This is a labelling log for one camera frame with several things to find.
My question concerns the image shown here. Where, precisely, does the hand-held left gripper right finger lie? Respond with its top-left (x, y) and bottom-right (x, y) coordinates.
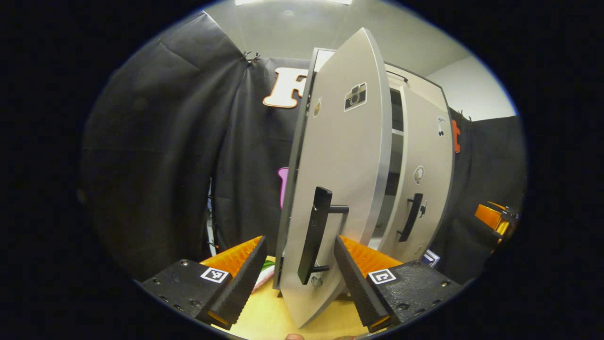
top-left (334, 235), bottom-right (462, 332)

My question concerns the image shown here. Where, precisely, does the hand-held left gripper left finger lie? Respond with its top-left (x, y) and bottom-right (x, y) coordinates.
top-left (141, 235), bottom-right (268, 330)

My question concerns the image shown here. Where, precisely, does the grey cabinet door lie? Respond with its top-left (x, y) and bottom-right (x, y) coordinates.
top-left (377, 86), bottom-right (456, 264)
top-left (274, 27), bottom-right (393, 329)

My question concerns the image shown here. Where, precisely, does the grey cabinet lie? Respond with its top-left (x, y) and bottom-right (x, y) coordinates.
top-left (309, 47), bottom-right (456, 265)

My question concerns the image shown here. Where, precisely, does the pink and green packet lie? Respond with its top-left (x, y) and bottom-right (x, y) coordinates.
top-left (252, 260), bottom-right (276, 294)

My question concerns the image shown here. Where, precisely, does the ceiling light panel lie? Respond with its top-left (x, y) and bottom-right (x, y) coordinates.
top-left (235, 0), bottom-right (353, 6)

